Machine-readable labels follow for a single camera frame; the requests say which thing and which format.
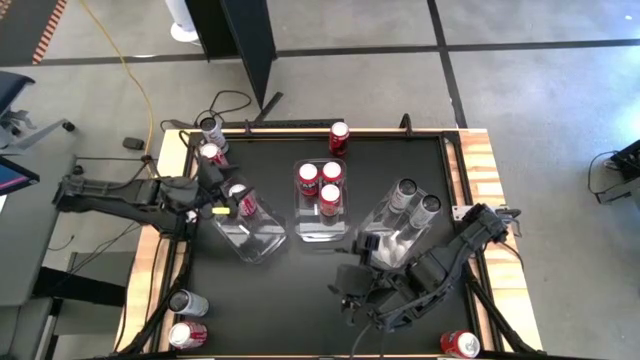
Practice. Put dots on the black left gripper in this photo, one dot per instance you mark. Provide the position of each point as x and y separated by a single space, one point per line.
212 190

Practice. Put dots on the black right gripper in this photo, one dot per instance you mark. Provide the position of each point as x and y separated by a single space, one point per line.
380 307

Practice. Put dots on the red Coca-Cola can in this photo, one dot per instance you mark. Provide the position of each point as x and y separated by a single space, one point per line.
216 157
246 204
192 335
457 342

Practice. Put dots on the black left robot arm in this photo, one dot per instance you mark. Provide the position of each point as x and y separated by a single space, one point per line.
125 200

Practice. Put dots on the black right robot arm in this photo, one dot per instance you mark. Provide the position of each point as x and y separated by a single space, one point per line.
450 255

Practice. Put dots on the clear plastic storage bin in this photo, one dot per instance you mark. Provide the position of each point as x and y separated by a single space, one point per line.
320 232
375 220
260 240

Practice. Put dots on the black horizontal bar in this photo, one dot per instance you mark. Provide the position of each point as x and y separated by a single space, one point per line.
280 124

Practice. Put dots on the black power adapter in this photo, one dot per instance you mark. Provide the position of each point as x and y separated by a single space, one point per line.
133 143

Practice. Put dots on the black partition panel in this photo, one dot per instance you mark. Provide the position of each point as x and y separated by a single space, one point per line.
240 40

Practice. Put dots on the black desk foot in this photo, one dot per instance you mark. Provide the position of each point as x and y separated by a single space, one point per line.
75 287

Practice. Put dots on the grey desk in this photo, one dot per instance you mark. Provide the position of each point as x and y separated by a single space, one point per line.
30 250

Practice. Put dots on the monitor with blue screen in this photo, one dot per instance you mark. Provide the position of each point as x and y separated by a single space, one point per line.
12 177

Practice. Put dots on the office chair grey base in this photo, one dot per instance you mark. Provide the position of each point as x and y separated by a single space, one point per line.
12 87

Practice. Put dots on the black mat orange striped edge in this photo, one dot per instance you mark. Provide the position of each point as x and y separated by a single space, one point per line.
20 30

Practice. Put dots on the silver metal bracket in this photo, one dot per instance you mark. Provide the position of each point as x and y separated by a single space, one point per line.
190 216
457 213

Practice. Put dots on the black frame clamp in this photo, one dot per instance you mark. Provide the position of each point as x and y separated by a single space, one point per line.
407 127
247 129

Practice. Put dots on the black diagonal frame strut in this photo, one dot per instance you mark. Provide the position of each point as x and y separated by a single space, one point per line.
160 310
500 320

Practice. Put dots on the white pedestal base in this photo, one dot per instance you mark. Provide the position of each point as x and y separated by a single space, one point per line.
182 32

